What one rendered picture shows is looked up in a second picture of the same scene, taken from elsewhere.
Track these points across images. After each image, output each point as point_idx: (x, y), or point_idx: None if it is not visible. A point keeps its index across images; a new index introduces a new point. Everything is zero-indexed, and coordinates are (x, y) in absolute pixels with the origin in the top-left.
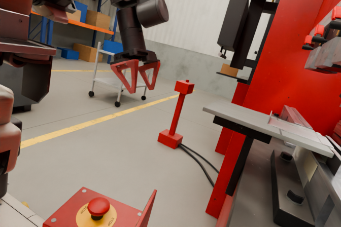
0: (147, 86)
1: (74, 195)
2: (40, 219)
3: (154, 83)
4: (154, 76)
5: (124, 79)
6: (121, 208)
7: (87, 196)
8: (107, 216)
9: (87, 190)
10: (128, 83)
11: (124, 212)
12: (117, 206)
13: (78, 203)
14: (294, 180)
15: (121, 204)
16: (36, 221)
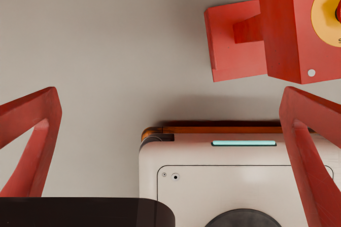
0: (56, 137)
1: (330, 77)
2: (146, 191)
3: (39, 95)
4: (10, 121)
5: (329, 183)
6: None
7: (319, 58)
8: None
9: (305, 70)
10: (307, 152)
11: None
12: None
13: (339, 57)
14: None
15: None
16: (152, 192)
